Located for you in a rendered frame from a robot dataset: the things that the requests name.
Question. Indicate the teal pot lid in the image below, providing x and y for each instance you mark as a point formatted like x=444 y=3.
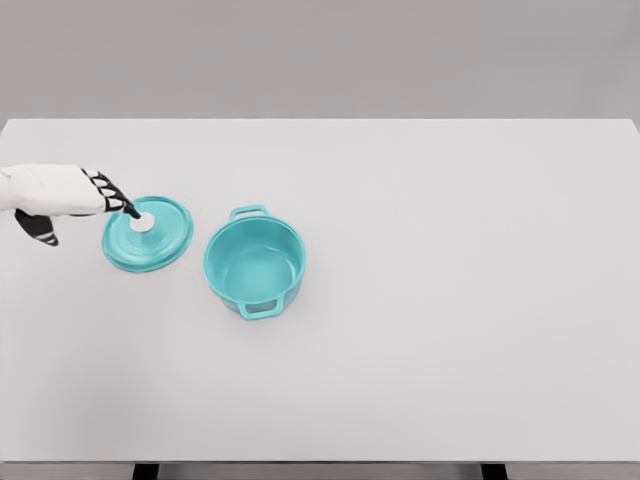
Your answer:
x=155 y=242

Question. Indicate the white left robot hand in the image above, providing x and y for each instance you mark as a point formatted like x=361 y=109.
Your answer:
x=55 y=192

